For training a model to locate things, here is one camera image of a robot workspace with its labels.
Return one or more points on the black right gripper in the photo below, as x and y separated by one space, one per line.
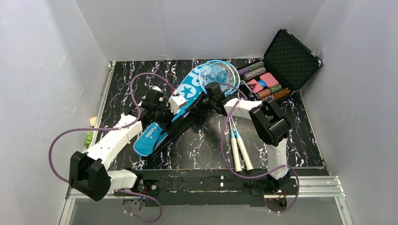
202 101

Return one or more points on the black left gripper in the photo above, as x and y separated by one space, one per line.
167 112

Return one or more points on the blue racket cover bag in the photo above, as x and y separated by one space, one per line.
155 135

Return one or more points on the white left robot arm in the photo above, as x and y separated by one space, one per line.
89 172

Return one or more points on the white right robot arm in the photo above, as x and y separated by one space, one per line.
269 121

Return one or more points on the pink playing card deck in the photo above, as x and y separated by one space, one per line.
269 79

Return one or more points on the beige wooden block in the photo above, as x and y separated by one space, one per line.
92 121

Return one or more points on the black poker chip case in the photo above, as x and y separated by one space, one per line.
289 61

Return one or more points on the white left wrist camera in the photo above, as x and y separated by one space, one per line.
176 102

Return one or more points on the green clip on rail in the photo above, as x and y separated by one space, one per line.
89 138

